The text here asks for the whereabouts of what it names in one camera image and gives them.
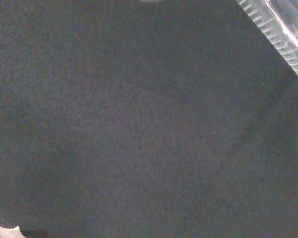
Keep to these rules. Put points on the black cloth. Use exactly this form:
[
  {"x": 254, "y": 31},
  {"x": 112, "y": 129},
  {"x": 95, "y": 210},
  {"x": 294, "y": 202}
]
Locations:
[{"x": 129, "y": 119}]

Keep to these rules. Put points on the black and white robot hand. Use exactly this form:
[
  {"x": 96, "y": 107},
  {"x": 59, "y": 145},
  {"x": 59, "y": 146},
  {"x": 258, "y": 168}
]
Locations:
[{"x": 151, "y": 0}]

